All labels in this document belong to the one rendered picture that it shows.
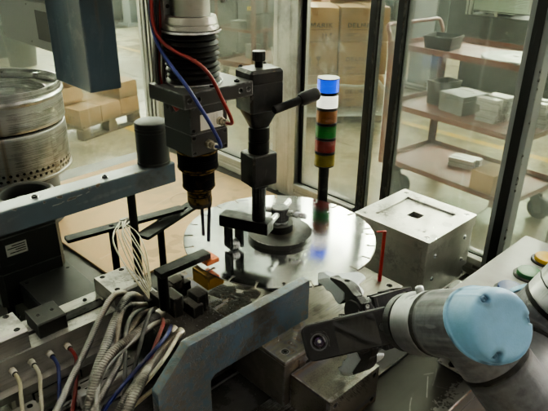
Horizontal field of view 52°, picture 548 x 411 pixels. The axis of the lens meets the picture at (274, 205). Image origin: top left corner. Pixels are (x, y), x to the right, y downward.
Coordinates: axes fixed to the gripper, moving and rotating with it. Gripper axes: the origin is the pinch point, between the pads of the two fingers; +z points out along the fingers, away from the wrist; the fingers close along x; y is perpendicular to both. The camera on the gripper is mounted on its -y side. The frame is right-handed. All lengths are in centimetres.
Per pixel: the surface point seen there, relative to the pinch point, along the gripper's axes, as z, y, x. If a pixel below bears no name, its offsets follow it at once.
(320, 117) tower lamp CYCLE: 21.9, 19.5, 37.9
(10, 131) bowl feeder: 50, -39, 51
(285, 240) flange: 7.8, -0.1, 14.0
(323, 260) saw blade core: 2.8, 3.4, 9.3
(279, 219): 8.4, -0.1, 17.6
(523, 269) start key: -3.2, 37.0, 0.1
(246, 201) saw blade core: 23.8, 0.4, 23.5
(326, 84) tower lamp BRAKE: 17, 20, 43
